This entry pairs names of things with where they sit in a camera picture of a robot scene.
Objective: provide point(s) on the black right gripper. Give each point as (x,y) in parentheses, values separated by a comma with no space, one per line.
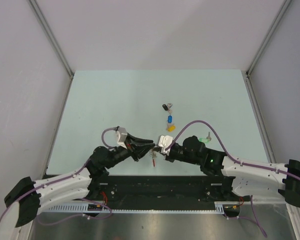
(168,158)

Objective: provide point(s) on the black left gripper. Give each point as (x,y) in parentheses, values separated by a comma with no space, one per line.
(137,150)

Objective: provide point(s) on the red handled metal keyring holder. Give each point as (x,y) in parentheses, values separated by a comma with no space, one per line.
(153,155)

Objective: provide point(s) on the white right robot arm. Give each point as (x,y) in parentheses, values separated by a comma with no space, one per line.
(269,180)

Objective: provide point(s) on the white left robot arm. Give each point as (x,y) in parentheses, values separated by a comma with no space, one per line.
(29,197)

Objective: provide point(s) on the yellow key tag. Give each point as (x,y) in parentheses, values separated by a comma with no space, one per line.
(171,128)

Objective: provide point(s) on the black key fob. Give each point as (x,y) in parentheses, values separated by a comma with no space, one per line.
(165,107)

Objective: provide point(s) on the green key tag with key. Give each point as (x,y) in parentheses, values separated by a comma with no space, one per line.
(207,139)

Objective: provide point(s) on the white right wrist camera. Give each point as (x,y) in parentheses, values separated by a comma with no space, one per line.
(163,143)

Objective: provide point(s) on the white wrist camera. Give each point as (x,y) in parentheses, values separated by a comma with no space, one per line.
(121,135)
(163,143)

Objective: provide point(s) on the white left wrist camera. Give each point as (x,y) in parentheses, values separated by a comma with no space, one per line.
(121,135)

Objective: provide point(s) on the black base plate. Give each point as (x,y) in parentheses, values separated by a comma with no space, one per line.
(164,192)

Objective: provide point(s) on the white slotted cable duct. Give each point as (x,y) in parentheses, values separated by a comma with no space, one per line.
(93,209)

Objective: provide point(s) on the aluminium frame post left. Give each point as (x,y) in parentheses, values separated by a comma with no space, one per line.
(42,20)

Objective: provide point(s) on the aluminium frame post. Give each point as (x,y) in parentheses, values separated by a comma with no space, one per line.
(42,20)
(269,35)

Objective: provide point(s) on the aluminium frame post right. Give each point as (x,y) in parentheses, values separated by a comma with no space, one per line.
(269,35)

